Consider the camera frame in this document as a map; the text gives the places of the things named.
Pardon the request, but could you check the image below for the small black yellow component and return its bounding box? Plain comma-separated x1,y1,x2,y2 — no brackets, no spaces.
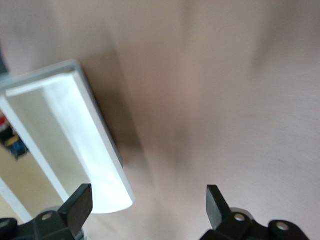
0,112,29,161

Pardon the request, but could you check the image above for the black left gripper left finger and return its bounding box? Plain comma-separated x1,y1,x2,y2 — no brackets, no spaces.
0,183,94,240

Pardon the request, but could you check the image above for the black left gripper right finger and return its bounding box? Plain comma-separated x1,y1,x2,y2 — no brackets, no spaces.
199,184,309,240

